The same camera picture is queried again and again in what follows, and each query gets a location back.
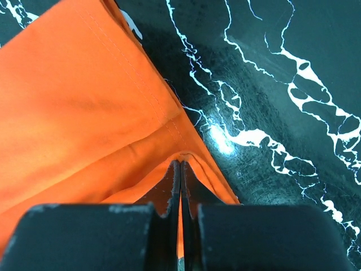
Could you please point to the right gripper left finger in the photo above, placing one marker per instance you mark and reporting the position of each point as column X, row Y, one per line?
column 139, row 236

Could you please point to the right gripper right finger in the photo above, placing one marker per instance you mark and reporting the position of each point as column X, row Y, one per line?
column 220, row 236

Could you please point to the orange t shirt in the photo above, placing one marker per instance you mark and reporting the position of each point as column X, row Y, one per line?
column 87, row 118

